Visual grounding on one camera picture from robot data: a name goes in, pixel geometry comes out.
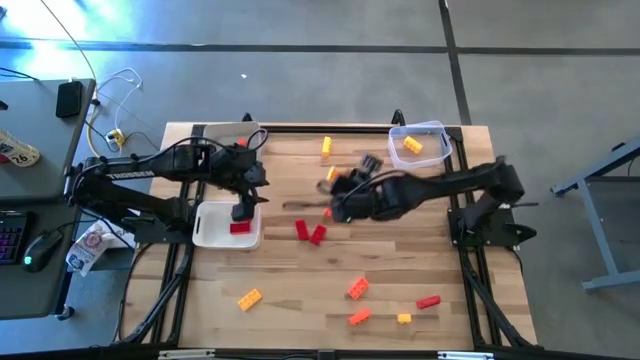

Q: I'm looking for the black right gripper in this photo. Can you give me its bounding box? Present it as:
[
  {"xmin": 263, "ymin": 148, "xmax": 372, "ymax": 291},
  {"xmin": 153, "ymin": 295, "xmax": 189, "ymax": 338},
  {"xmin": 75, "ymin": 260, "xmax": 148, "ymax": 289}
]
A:
[{"xmin": 315, "ymin": 152, "xmax": 396, "ymax": 224}]

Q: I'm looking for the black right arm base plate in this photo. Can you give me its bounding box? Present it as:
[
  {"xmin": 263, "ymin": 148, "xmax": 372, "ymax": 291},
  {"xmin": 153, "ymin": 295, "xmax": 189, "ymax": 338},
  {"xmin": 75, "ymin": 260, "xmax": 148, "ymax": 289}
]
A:
[{"xmin": 447, "ymin": 207, "xmax": 539, "ymax": 249}]

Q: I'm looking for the grey metal stand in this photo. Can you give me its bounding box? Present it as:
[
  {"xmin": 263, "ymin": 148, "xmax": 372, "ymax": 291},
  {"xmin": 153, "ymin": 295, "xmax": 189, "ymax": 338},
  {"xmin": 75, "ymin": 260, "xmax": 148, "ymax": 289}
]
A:
[{"xmin": 549, "ymin": 137, "xmax": 640, "ymax": 293}]

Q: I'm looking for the clear plastic bin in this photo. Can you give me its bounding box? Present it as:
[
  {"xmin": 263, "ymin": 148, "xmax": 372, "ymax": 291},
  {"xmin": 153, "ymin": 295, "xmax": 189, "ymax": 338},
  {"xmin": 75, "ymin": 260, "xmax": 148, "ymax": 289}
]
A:
[{"xmin": 387, "ymin": 119, "xmax": 454, "ymax": 171}]

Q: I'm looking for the black phone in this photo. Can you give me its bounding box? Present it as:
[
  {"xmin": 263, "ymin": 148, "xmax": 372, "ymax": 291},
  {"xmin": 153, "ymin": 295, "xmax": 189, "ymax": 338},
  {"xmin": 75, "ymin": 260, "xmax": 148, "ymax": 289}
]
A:
[{"xmin": 54, "ymin": 80, "xmax": 84, "ymax": 120}]

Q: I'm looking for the black metal table frame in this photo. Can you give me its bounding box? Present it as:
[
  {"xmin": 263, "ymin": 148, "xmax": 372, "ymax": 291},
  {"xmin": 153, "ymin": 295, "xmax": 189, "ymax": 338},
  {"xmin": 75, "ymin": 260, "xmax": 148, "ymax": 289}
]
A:
[{"xmin": 112, "ymin": 108, "xmax": 540, "ymax": 360}]

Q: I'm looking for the white cable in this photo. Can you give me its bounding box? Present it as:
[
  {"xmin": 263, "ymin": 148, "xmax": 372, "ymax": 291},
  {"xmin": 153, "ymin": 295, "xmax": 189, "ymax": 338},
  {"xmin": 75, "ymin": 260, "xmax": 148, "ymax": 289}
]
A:
[{"xmin": 87, "ymin": 67, "xmax": 145, "ymax": 159}]

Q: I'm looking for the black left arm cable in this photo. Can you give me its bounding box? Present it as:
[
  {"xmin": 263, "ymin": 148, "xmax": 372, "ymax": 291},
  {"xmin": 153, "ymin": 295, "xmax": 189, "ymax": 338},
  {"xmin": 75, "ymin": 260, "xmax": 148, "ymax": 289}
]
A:
[{"xmin": 149, "ymin": 127, "xmax": 270, "ymax": 169}]

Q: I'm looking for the silver metal bracket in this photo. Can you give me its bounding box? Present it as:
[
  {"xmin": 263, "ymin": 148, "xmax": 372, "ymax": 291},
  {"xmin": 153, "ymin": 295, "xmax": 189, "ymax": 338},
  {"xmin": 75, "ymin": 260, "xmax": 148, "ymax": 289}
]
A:
[
  {"xmin": 437, "ymin": 350, "xmax": 495, "ymax": 360},
  {"xmin": 157, "ymin": 349, "xmax": 217, "ymax": 360}
]

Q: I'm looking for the black backlit keyboard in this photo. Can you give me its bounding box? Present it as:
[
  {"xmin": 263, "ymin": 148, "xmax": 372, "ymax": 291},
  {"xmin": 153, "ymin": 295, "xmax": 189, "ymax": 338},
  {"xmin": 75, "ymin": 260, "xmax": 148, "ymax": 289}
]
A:
[{"xmin": 0, "ymin": 209, "xmax": 35, "ymax": 266}]

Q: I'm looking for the black computer mouse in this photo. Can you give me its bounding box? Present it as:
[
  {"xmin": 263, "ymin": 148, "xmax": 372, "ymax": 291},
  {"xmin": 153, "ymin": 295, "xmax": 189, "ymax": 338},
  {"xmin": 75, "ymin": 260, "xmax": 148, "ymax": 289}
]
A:
[{"xmin": 21, "ymin": 228, "xmax": 65, "ymax": 274}]

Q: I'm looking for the grey plastic bin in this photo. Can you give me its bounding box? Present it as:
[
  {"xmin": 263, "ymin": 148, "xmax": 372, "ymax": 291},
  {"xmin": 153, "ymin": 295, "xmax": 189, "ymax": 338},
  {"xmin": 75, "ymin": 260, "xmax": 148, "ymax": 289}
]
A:
[{"xmin": 202, "ymin": 121, "xmax": 262, "ymax": 151}]

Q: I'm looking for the yellow power plug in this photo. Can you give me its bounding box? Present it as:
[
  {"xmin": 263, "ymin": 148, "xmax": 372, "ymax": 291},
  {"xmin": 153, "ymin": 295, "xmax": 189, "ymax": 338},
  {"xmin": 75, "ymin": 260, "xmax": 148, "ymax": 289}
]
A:
[{"xmin": 105, "ymin": 128, "xmax": 127, "ymax": 149}]

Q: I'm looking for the white plastic bin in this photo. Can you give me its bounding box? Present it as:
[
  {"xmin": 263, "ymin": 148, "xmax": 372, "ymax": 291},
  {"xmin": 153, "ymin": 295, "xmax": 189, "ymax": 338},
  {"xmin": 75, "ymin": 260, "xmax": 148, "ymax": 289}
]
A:
[{"xmin": 192, "ymin": 200, "xmax": 263, "ymax": 251}]

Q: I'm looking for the white number tag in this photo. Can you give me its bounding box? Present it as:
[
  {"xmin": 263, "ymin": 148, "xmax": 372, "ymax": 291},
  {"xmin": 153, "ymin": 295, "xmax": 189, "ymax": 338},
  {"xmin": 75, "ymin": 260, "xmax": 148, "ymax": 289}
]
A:
[{"xmin": 0, "ymin": 128, "xmax": 41, "ymax": 169}]

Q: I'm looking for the white printed snack bag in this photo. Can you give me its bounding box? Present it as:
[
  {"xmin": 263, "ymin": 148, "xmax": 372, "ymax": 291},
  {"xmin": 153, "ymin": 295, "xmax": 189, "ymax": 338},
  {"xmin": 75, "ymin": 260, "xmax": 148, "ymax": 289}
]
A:
[{"xmin": 65, "ymin": 221, "xmax": 117, "ymax": 278}]

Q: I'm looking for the thin grey floor cable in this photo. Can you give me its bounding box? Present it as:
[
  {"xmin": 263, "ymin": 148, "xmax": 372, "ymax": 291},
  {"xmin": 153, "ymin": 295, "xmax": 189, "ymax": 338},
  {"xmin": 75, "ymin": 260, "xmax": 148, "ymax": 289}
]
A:
[{"xmin": 38, "ymin": 0, "xmax": 99, "ymax": 84}]

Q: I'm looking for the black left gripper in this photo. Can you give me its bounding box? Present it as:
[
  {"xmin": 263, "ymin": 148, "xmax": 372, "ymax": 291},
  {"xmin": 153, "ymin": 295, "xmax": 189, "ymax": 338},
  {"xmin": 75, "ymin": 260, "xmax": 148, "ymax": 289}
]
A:
[{"xmin": 219, "ymin": 147, "xmax": 270, "ymax": 223}]

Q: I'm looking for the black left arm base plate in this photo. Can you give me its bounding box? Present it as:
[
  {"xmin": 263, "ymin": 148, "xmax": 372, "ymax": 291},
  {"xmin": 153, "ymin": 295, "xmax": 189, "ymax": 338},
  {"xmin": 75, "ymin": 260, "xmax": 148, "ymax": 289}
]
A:
[{"xmin": 119, "ymin": 214, "xmax": 197, "ymax": 246}]

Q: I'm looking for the grey office desk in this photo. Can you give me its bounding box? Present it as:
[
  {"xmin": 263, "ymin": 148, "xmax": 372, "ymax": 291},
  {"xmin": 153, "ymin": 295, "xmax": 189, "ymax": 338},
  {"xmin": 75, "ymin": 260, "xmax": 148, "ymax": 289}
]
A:
[{"xmin": 0, "ymin": 78, "xmax": 97, "ymax": 321}]

